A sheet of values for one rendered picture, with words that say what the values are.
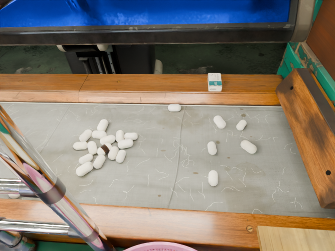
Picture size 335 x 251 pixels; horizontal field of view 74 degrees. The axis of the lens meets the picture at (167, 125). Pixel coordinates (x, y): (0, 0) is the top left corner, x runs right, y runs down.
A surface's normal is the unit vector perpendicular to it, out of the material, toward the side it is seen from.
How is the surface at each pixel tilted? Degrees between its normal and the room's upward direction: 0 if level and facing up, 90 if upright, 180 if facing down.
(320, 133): 66
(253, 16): 58
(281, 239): 0
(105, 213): 0
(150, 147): 0
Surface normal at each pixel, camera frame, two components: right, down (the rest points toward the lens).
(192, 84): -0.05, -0.69
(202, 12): -0.10, 0.25
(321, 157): -0.93, -0.31
